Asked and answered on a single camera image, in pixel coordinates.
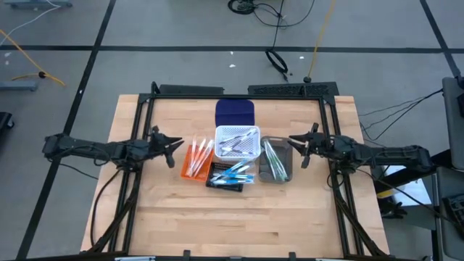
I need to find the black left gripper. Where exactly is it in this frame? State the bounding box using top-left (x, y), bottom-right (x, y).
top-left (146, 125), bottom-right (185, 170)

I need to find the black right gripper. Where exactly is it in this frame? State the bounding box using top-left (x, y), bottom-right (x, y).
top-left (288, 123), bottom-right (333, 170)

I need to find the orange white toothbrush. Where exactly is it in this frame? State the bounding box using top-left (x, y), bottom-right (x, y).
top-left (198, 144), bottom-right (215, 178)
top-left (191, 136), bottom-right (207, 174)
top-left (187, 136), bottom-right (198, 177)
top-left (195, 138), bottom-right (214, 175)

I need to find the green white toothbrush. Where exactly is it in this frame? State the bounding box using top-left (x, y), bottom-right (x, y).
top-left (263, 139), bottom-right (282, 181)
top-left (270, 143), bottom-right (290, 181)
top-left (266, 140), bottom-right (287, 181)

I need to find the purple white toothbrush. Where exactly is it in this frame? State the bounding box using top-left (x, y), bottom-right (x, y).
top-left (220, 139), bottom-right (247, 153)
top-left (219, 128), bottom-right (260, 144)
top-left (221, 146), bottom-right (257, 157)

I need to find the orange plastic basket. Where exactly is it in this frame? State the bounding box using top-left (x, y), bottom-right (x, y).
top-left (180, 144), bottom-right (215, 183)

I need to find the white plastic basket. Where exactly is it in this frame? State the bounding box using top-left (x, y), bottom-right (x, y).
top-left (214, 125), bottom-right (262, 162)

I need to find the grey translucent plastic bin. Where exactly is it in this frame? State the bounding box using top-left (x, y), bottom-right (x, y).
top-left (258, 136), bottom-right (294, 185)

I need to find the black perforated flat box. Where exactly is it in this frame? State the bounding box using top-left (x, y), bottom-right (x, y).
top-left (247, 81), bottom-right (340, 97)

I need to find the black plastic basket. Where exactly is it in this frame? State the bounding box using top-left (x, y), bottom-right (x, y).
top-left (205, 162), bottom-right (254, 193)

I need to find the white sheet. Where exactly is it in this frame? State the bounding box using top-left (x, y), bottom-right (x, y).
top-left (378, 165), bottom-right (434, 207)

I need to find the grey cabinet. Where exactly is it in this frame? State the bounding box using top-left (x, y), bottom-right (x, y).
top-left (433, 166), bottom-right (464, 261)

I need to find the grey side desk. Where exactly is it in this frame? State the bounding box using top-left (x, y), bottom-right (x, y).
top-left (442, 75), bottom-right (464, 160)

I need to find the grey metal desk leg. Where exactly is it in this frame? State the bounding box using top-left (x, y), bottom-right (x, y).
top-left (3, 0), bottom-right (73, 9)

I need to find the black aluminium table frame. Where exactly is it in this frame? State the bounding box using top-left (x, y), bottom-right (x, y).
top-left (81, 92), bottom-right (392, 261)

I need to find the yellow hanging cord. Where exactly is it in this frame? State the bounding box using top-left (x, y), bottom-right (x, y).
top-left (307, 0), bottom-right (337, 83)

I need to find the black arm base cable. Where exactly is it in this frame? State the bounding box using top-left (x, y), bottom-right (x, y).
top-left (88, 167), bottom-right (124, 248)

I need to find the black hanging cable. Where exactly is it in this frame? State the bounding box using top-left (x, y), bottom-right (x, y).
top-left (266, 0), bottom-right (290, 81)

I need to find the black coiled floor cable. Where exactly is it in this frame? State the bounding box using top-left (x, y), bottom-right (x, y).
top-left (227, 0), bottom-right (316, 29)

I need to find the yellow floor cable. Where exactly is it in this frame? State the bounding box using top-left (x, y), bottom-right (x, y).
top-left (0, 28), bottom-right (67, 87)

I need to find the white floor cable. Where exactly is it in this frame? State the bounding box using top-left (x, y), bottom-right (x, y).
top-left (0, 0), bottom-right (62, 37)

